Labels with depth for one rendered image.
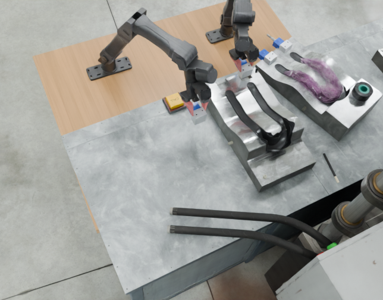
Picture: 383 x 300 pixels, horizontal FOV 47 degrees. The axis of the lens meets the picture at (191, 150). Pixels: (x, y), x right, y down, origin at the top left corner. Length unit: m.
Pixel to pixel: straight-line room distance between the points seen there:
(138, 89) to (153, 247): 0.72
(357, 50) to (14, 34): 2.29
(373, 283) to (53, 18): 2.92
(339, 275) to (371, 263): 0.08
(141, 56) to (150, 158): 0.54
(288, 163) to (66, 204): 1.36
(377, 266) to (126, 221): 0.96
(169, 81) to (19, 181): 1.18
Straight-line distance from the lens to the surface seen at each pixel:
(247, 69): 1.90
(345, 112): 1.94
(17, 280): 2.56
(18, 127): 2.94
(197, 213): 1.65
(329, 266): 1.01
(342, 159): 1.95
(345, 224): 1.55
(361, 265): 1.04
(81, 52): 2.14
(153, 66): 2.06
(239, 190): 1.76
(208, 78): 1.58
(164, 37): 1.61
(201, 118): 1.73
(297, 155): 1.82
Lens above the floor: 2.39
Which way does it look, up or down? 61 degrees down
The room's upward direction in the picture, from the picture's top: 8 degrees clockwise
